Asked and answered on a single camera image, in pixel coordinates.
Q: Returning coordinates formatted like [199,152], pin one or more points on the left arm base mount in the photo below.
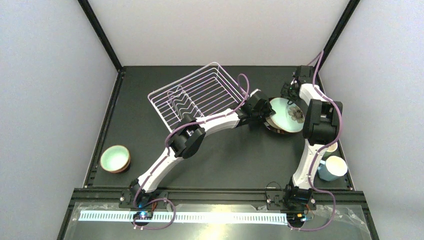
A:
[141,201]

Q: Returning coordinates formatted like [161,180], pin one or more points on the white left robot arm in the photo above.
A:
[185,140]

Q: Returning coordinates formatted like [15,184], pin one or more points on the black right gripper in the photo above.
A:
[287,90]

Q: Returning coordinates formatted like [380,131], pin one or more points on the blue ceramic mug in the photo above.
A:
[332,168]

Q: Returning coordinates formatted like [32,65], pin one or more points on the black left frame post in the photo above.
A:
[99,31]

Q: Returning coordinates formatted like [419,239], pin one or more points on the mint green flower plate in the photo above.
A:
[287,116]

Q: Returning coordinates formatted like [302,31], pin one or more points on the black frame post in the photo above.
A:
[338,29]
[99,31]

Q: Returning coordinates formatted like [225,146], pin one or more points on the white slotted cable duct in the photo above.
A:
[184,217]

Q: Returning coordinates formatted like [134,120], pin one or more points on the white wire dish rack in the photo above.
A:
[206,91]

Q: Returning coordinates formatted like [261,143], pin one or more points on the black right frame post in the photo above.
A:
[338,29]

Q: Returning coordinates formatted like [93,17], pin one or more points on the mint green brown bowl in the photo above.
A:
[115,159]

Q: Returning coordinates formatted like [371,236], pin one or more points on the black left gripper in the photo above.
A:
[265,108]

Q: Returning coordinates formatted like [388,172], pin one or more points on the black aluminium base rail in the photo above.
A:
[208,196]

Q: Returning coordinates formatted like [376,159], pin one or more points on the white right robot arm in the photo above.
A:
[321,128]

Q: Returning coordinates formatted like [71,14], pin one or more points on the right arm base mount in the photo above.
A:
[295,201]

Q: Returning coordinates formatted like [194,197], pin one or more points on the green ceramic mug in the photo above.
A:
[331,149]

